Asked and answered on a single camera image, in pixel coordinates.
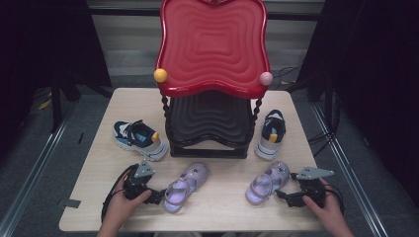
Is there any grey tape piece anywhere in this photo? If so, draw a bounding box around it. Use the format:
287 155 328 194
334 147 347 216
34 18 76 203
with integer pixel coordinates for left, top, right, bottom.
62 198 82 209

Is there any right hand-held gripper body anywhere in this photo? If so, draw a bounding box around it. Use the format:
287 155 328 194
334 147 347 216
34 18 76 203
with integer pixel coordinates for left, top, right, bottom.
287 166 335 209

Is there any yellow strip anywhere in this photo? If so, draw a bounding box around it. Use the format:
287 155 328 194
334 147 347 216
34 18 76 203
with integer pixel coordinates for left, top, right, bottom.
37 92 53 112

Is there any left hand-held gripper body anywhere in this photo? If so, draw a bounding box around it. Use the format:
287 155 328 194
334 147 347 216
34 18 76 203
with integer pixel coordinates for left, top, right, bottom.
123 159 157 201

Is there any purple translucent sandal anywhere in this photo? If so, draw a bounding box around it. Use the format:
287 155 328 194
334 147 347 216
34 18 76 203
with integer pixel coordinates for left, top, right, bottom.
244 160 292 206
163 161 211 214

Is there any person's right hand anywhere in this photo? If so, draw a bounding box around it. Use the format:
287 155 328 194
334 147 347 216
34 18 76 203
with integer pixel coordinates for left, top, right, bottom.
301 178 346 230

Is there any black horizontal bar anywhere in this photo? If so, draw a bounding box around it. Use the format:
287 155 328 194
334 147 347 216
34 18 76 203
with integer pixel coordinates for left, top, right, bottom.
88 6 325 23

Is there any metal floor rail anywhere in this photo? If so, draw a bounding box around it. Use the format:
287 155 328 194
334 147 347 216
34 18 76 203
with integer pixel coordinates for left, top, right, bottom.
0 102 78 237
310 103 390 237

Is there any person's left hand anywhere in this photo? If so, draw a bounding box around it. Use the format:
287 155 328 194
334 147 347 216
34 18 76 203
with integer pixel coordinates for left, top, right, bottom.
106 170 153 229

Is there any navy and white sneaker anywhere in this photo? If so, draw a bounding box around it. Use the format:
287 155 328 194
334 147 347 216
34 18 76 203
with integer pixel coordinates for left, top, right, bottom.
254 109 288 161
113 118 169 162

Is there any red and black shoe rack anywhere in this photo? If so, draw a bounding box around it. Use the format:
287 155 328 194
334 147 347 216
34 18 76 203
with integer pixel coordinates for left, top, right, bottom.
153 0 275 160

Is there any dark curtain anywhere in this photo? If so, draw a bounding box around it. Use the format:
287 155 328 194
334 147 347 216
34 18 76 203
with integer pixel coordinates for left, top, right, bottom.
0 0 113 159
295 0 419 206

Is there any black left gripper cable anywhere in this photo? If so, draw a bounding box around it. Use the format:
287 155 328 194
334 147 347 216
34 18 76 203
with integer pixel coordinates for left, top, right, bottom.
100 163 139 223

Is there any black floor cable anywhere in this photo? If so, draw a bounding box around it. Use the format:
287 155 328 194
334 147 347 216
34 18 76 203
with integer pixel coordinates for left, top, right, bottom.
272 65 302 87
307 128 334 158

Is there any dark metal stand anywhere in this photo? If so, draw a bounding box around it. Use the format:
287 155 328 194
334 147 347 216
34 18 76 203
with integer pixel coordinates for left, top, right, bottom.
286 74 342 134
49 74 113 134

